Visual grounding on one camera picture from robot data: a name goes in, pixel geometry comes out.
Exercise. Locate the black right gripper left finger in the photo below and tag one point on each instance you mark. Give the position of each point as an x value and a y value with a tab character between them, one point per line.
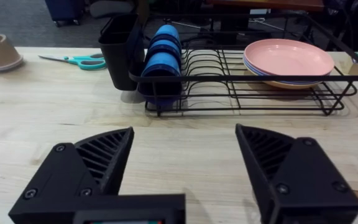
70	174

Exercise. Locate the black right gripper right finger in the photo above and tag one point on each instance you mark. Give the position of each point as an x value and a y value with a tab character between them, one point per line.
303	183

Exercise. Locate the beige plate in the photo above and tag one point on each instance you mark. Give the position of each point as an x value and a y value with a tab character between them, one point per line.
287	85

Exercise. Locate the pale blue plate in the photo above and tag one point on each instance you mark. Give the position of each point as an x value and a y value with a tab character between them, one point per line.
253	71

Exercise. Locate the pale pink round lid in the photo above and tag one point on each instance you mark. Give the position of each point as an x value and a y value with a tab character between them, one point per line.
11	66

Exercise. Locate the pink plate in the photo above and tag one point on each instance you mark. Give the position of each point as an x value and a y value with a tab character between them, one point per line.
287	57

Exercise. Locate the black cutlery holder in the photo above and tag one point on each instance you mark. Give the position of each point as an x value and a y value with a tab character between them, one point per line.
120	53

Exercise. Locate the blue cup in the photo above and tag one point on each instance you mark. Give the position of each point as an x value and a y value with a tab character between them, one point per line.
162	67
167	31
165	47

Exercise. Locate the beige cup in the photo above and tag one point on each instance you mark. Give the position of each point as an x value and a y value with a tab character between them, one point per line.
0	49

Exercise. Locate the blue wheeled bin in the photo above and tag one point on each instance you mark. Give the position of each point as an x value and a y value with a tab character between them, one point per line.
64	11

